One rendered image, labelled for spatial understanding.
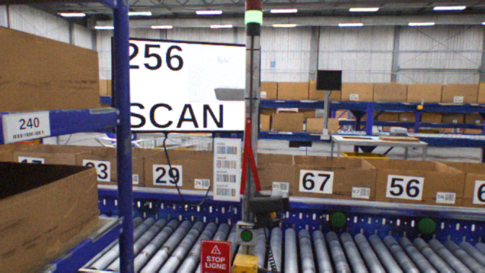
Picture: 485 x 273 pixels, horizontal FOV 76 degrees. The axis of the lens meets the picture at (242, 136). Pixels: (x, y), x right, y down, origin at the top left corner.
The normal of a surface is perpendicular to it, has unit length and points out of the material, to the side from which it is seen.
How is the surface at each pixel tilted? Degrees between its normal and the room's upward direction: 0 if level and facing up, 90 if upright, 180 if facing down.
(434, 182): 91
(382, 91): 90
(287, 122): 89
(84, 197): 90
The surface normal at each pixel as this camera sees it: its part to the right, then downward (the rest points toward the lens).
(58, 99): 0.99, 0.07
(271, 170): -0.13, 0.11
